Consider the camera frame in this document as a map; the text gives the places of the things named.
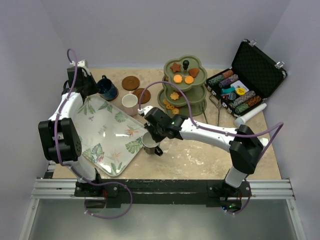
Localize orange slice cookie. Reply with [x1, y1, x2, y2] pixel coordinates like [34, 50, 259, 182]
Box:
[165, 104, 175, 110]
[172, 107, 180, 115]

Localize dark blue mug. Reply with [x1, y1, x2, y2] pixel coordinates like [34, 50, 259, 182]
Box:
[97, 75, 119, 96]

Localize dark grey mug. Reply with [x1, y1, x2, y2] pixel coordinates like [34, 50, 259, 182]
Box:
[142, 132, 163, 156]

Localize brown saucer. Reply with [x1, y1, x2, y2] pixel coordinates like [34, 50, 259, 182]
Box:
[101, 92, 119, 102]
[132, 87, 152, 104]
[121, 76, 140, 91]

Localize orange flower cookie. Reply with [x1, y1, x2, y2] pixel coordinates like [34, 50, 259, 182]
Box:
[170, 92, 180, 101]

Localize dark star cookie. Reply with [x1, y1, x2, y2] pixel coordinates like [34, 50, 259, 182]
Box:
[176, 91, 184, 97]
[170, 62, 181, 73]

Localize pink cup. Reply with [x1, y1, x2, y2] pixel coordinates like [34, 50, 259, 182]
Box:
[121, 93, 138, 117]

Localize brown saucer back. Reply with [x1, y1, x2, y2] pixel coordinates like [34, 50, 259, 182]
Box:
[121, 76, 140, 91]

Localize leaf pattern serving tray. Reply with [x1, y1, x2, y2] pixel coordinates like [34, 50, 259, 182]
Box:
[73, 95, 146, 177]

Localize round orange cookie front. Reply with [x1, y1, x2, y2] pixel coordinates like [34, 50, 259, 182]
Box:
[184, 75, 194, 85]

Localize metal tongs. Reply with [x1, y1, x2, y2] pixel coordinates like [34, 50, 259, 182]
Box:
[200, 93, 224, 126]

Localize heart cookie light brown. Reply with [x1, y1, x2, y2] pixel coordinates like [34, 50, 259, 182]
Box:
[188, 68, 200, 78]

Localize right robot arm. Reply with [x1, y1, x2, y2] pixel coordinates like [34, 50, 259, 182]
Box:
[138, 106, 264, 197]

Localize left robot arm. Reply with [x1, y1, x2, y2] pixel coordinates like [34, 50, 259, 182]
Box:
[38, 63, 104, 198]

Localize green three-tier stand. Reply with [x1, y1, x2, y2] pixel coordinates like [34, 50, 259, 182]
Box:
[157, 55, 207, 117]

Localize white microphone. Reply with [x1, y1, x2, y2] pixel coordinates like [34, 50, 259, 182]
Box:
[234, 103, 267, 127]

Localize white stand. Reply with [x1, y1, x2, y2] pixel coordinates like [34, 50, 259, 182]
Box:
[259, 137, 269, 148]

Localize black poker chip case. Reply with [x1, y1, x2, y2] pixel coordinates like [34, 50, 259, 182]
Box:
[205, 39, 288, 117]

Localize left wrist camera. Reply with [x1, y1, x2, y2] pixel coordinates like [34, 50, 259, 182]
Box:
[69, 59, 88, 68]

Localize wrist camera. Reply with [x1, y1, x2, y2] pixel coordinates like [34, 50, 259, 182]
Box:
[69, 59, 88, 68]
[137, 105, 154, 117]

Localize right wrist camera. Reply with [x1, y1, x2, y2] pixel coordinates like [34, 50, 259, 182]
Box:
[137, 105, 154, 117]

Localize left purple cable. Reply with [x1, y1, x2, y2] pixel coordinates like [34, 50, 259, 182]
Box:
[53, 48, 133, 220]

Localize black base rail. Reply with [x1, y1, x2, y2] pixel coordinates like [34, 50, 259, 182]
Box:
[74, 179, 252, 212]

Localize aluminium frame rail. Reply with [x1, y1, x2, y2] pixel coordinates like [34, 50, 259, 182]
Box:
[18, 64, 297, 240]

